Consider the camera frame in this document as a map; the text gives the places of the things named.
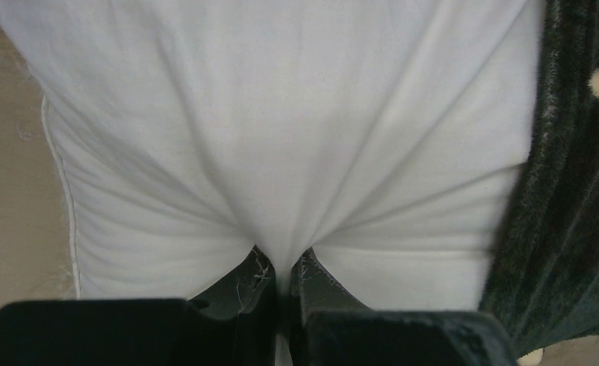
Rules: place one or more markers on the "black pillowcase with beige flowers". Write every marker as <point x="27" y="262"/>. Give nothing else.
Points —
<point x="543" y="286"/>

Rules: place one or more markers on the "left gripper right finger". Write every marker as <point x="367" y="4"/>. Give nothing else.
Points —
<point x="329" y="326"/>

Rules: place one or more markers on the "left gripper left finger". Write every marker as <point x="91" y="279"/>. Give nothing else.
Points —
<point x="232" y="322"/>

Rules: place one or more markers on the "white pillow insert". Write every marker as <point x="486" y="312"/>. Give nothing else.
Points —
<point x="386" y="136"/>

